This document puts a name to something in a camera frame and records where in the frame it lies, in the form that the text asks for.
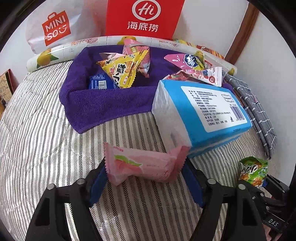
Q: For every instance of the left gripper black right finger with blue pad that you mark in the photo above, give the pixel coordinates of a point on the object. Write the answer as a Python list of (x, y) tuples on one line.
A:
[(243, 221)]

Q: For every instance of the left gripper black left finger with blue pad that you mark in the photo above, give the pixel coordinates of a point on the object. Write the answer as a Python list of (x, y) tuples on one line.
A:
[(49, 219)]

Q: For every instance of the green snack packet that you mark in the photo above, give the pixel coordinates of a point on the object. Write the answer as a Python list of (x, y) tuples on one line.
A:
[(254, 171)]

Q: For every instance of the pink peach snack packet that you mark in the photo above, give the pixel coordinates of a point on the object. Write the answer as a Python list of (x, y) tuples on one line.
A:
[(120, 163)]

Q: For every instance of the grey checked cloth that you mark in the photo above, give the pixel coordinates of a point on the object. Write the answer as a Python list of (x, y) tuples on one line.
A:
[(256, 113)]

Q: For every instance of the blue tissue pack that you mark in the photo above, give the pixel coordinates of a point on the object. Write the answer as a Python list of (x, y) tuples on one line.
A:
[(199, 116)]

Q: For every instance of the purple towel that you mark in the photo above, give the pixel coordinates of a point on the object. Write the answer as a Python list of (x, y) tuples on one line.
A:
[(86, 108)]

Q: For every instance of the strawberry white snack packet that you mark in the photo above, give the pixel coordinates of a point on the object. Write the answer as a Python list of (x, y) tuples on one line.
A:
[(212, 76)]

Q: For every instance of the patterned book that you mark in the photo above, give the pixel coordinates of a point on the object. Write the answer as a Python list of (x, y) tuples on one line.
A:
[(6, 87)]

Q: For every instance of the blue snack packet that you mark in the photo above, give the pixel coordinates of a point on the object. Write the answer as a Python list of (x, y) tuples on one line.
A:
[(101, 81)]

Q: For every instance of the orange snack bag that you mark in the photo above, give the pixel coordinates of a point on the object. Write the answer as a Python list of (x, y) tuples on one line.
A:
[(213, 52)]

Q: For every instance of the pink blue-logo snack packet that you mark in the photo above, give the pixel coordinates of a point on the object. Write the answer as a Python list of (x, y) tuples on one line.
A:
[(185, 61)]

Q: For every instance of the fruit print rolled mat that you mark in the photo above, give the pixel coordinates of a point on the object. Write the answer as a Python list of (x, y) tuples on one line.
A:
[(69, 51)]

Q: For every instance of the yellow triangular snack packet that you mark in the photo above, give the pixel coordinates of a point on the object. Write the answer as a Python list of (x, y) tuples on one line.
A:
[(122, 70)]

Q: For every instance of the white Miniso plastic bag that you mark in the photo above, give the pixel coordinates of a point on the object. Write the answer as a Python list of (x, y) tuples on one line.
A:
[(58, 22)]

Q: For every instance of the red paper shopping bag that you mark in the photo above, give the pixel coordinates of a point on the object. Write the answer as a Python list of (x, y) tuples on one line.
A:
[(157, 19)]

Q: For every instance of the brown wooden door frame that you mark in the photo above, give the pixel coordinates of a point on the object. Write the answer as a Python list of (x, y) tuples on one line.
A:
[(243, 34)]

